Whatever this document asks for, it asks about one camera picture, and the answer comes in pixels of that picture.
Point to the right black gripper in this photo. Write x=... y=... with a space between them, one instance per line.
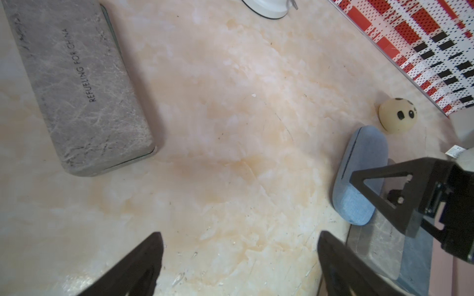
x=430 y=183

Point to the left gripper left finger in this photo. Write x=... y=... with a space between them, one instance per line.
x=136 y=274

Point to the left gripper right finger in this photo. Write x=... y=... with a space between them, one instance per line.
x=345 y=274

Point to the teal-lined glasses case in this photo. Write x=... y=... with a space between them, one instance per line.
x=373 y=238

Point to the teal grey case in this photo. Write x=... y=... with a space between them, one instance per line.
x=414 y=276

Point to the grey marble teal-lined case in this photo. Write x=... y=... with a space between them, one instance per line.
x=83 y=89

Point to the small pink glasses case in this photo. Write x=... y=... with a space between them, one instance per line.
x=463 y=278

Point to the white plush toy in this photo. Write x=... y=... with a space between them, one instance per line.
x=463 y=157

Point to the yellow panda squishy ball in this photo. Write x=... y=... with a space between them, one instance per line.
x=397 y=115

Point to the white alarm clock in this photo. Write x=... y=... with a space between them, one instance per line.
x=271 y=9

